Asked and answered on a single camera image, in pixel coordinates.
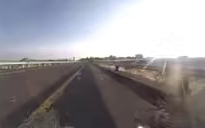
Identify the grey asphalt road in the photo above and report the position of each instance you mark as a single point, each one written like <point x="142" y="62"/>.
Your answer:
<point x="90" y="96"/>

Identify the yellow painted line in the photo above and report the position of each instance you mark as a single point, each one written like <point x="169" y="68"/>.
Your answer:
<point x="53" y="98"/>

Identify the grey guardrail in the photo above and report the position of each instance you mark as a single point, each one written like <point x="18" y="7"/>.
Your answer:
<point x="30" y="63"/>

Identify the row of distant trees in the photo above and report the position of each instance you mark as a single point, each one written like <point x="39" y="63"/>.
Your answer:
<point x="113" y="57"/>

